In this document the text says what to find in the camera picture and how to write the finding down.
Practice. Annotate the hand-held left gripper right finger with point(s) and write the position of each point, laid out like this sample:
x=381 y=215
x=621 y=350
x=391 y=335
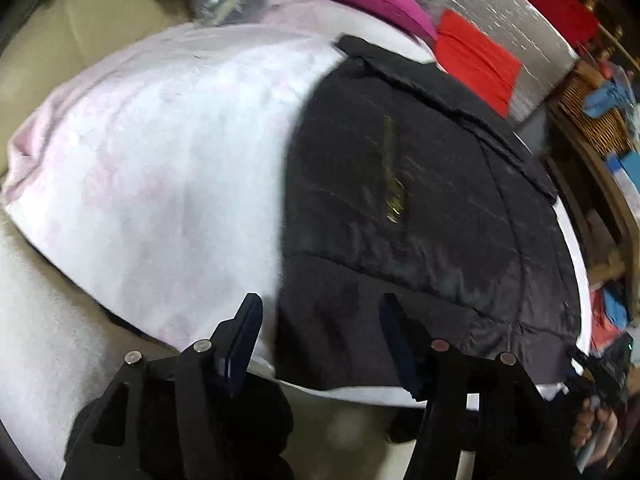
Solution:
x=400 y=350

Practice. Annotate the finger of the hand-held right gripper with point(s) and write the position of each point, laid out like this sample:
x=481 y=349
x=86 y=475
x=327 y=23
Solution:
x=582 y=362

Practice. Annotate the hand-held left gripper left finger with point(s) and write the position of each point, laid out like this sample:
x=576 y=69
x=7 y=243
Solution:
x=245 y=340

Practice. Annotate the black puffer jacket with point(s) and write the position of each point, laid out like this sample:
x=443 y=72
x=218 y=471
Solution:
x=425 y=210

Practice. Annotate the person's right hand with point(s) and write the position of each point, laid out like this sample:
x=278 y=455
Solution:
x=592 y=430

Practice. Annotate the wooden side table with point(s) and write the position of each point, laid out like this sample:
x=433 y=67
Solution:
x=590 y=180

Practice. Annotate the blue cardboard box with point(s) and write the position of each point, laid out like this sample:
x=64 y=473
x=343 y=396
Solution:
x=625 y=165

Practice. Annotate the white plush blanket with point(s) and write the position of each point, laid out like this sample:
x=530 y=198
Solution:
x=150 y=160

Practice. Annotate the wicker basket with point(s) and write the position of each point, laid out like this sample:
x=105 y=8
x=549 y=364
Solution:
x=590 y=125

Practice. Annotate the blue cloth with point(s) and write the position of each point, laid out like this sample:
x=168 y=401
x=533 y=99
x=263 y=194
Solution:
x=607 y=97

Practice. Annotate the red pillow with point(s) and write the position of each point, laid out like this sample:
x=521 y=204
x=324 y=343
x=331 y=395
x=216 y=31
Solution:
x=475 y=60

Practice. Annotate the silver foil mat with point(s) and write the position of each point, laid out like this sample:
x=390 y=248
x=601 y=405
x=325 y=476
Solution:
x=500 y=20

